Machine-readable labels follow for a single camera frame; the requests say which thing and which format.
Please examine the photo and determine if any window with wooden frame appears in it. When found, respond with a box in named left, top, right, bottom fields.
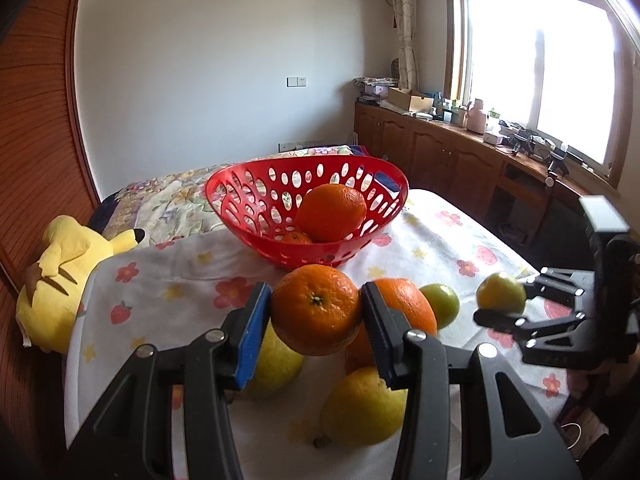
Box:
left=450, top=0, right=639, bottom=186

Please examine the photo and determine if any yellow plush toy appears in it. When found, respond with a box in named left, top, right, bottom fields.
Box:
left=15, top=214, right=145, bottom=354

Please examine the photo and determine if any white wall switch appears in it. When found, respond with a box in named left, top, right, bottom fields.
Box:
left=286, top=76, right=307, bottom=88

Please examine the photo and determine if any small tangerine in basket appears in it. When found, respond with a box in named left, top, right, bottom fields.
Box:
left=282, top=231, right=314, bottom=245

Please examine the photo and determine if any yellow-green pear-like apple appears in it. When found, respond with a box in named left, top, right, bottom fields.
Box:
left=243, top=322, right=306, bottom=400

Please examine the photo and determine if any green apple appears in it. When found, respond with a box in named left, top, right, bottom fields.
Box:
left=476, top=273, right=527, bottom=314
left=420, top=284, right=460, bottom=330

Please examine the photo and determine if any large orange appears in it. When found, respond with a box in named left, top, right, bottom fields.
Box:
left=342, top=276, right=440, bottom=376

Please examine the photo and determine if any cardboard box on cabinet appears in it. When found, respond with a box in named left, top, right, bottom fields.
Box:
left=387, top=88, right=433, bottom=114

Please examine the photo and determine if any orange inside basket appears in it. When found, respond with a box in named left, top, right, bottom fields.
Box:
left=294, top=183, right=368, bottom=243

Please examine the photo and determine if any patterned curtain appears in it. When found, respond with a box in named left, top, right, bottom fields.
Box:
left=392, top=0, right=419, bottom=90

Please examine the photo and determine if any red perforated plastic basket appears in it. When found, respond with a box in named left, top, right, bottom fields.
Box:
left=204, top=155, right=409, bottom=270

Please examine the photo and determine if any yellow-green apple with stem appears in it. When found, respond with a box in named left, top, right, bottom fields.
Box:
left=319, top=366, right=408, bottom=448

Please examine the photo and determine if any small mandarin orange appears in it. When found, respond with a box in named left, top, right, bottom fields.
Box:
left=270, top=264, right=362, bottom=356

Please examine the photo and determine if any wooden window cabinet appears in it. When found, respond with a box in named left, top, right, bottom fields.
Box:
left=354, top=102, right=590, bottom=269

